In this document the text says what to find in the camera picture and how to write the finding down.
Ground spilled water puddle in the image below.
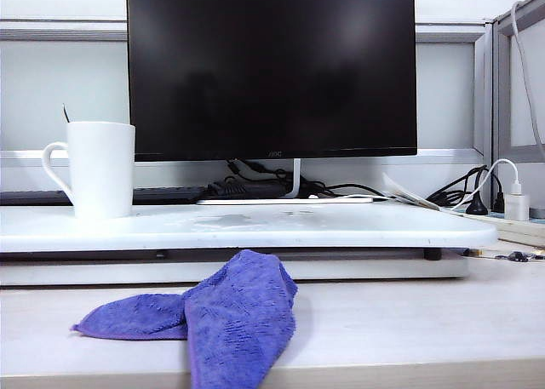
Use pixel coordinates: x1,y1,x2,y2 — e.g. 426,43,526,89
186,209,318,233

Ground white monitor stand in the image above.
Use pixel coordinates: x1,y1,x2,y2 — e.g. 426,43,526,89
195,157,387,206

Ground black computer keyboard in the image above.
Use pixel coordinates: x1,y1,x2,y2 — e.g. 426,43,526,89
0,186,210,206

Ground white raised board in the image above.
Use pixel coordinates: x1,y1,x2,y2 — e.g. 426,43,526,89
0,202,500,254

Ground black computer monitor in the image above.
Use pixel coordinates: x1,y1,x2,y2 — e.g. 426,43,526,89
125,0,418,163

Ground white base board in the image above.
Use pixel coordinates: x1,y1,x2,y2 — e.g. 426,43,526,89
0,249,470,288

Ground stack of paper booklets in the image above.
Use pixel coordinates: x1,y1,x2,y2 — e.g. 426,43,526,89
381,171,446,212

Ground purple microfibre cloth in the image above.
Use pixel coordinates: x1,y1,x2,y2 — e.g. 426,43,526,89
69,249,299,389

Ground white ceramic mug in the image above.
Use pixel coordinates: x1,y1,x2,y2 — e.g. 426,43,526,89
42,119,137,220

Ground wide grey cubicle partition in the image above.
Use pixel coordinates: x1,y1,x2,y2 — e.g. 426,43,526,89
0,17,495,164

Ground black cone-shaped plug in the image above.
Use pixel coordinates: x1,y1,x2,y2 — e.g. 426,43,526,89
466,188,490,215

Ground small black plug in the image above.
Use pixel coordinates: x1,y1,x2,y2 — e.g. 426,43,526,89
492,180,507,214

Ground white power strip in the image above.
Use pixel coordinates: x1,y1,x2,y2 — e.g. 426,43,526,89
442,208,545,248

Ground white usb charger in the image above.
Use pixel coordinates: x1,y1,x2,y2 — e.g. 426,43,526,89
504,180,532,220

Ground small black clip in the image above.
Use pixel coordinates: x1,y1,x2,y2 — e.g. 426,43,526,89
496,249,531,263

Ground narrow grey cubicle partition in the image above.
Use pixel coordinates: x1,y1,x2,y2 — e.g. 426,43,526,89
492,0,545,163

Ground black power adapter with cord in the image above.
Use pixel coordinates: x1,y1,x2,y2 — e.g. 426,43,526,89
207,158,299,199

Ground black monitor cable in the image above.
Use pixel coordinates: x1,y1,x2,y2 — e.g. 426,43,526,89
297,176,387,201

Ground black tangled power cables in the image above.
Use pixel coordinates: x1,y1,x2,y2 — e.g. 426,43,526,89
425,164,491,208

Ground white charging cable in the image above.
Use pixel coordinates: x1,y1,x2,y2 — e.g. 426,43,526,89
450,157,521,214

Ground long white hanging cable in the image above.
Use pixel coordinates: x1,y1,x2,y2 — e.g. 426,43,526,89
509,0,545,148

